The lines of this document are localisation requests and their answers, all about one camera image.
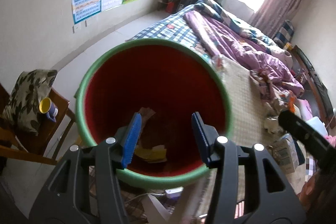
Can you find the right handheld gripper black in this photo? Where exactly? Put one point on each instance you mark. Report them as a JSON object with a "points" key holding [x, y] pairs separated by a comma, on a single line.
{"points": [[315, 143]]}

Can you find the right pink curtain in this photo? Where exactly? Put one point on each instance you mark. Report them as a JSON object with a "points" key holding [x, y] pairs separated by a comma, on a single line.
{"points": [[273, 13]]}

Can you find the yellow and purple cup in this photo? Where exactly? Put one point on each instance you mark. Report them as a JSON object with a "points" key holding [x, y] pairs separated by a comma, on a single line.
{"points": [[48, 108]]}

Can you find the white power strip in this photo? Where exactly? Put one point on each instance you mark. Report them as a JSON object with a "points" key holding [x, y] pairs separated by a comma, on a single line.
{"points": [[174, 193]]}

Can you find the beige checkered mat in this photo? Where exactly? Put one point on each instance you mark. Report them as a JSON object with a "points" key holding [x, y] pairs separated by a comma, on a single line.
{"points": [[248, 117]]}

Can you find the trash inside bin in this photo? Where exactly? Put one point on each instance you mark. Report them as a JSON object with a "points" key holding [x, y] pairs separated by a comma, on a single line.
{"points": [[146, 149]]}

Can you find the red bin with green rim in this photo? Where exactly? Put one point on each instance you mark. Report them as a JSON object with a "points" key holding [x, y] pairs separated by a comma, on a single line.
{"points": [[172, 80]]}

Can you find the purple quilt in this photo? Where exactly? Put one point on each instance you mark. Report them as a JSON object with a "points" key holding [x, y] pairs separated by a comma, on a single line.
{"points": [[218, 39]]}

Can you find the orange plastic wrapper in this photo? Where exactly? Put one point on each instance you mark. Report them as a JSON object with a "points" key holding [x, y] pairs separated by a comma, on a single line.
{"points": [[290, 100]]}

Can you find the plaid pillow by curtain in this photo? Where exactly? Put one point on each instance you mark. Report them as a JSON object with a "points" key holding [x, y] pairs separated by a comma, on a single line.
{"points": [[284, 34]]}

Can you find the blue patchwork blanket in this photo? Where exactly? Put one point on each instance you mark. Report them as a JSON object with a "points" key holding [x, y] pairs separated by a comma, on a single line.
{"points": [[243, 29]]}

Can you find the white milk carton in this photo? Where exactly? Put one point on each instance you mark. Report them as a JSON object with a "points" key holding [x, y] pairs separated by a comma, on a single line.
{"points": [[287, 154]]}

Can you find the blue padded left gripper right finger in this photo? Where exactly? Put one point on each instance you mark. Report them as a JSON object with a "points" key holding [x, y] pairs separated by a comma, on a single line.
{"points": [[249, 187]]}

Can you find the light blue pillow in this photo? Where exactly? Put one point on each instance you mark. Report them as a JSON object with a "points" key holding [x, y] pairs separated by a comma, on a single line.
{"points": [[318, 126]]}

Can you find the blue plaid bedsheet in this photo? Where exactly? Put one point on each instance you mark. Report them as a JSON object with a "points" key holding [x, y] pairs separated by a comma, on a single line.
{"points": [[176, 29]]}

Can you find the person's right hand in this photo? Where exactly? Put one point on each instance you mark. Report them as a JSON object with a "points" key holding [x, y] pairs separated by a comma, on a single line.
{"points": [[307, 190]]}

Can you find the floral cushion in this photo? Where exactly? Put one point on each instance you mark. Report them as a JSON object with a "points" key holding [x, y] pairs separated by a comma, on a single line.
{"points": [[22, 109]]}

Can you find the wooden chair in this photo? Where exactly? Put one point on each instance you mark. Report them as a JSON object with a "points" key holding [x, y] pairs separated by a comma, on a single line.
{"points": [[26, 146]]}

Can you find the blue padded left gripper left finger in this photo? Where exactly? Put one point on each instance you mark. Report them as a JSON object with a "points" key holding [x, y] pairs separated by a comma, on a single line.
{"points": [[83, 187]]}

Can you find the dark wooden headboard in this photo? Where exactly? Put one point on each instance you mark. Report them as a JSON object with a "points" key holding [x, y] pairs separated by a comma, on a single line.
{"points": [[315, 92]]}

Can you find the pink printed snack bag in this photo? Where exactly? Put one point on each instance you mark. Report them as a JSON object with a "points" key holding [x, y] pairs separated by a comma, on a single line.
{"points": [[266, 87]]}

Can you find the brown paper bag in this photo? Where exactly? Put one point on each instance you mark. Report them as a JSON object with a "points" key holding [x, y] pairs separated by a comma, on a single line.
{"points": [[272, 109]]}

